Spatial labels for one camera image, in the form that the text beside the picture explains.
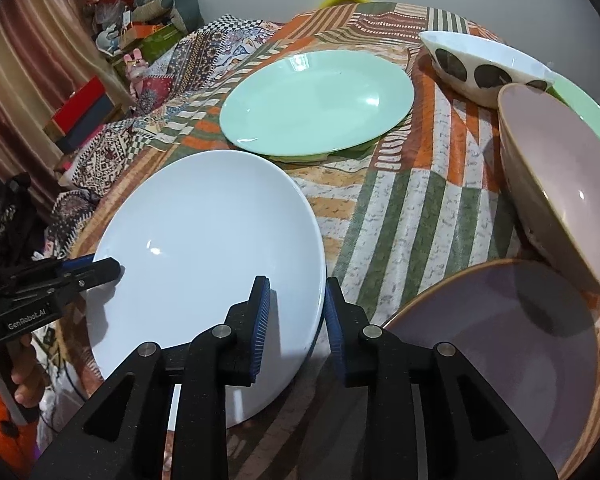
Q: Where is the orange box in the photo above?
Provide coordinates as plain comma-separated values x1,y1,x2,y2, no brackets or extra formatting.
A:
120,22,163,43

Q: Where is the patterned checkered quilt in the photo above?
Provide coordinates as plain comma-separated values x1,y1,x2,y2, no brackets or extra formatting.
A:
47,14,281,256

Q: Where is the pink bowl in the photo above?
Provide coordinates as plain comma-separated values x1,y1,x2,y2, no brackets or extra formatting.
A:
497,84,600,301

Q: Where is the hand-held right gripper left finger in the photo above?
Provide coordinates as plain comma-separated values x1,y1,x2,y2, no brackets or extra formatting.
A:
30,276,272,480

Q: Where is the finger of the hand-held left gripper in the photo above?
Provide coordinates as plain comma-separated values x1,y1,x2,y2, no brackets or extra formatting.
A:
2,255,95,287
54,257,121,307

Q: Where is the white plate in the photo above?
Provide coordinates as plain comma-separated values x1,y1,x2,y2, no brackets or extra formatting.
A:
85,150,327,428

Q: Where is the red and blue box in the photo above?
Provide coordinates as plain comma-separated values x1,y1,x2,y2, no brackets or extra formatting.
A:
50,77,116,153

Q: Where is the person's left hand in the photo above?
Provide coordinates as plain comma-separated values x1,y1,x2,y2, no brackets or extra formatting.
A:
10,334,49,409

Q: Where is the pale purple plate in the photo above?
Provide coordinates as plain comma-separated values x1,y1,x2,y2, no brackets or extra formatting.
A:
380,259,600,473

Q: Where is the striped brown curtain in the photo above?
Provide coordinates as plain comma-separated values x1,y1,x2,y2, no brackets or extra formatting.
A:
0,0,116,211

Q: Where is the pink bunny toy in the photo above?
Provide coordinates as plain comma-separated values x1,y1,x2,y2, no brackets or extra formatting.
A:
124,49,148,81

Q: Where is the green bowl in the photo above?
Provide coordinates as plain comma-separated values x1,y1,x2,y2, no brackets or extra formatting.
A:
547,72,600,166

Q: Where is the white bowl with dark spots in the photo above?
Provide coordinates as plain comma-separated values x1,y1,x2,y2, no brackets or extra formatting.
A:
419,31,558,108

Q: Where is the green box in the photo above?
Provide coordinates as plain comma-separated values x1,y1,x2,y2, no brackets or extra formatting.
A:
130,25,186,61

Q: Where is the green plate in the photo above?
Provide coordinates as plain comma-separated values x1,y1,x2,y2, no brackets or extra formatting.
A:
219,50,415,157

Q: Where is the striped patchwork blanket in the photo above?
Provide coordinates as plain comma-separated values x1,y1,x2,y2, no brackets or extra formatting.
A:
70,2,600,480

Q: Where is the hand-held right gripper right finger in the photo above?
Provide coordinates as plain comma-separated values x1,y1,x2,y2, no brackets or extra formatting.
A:
324,277,561,480

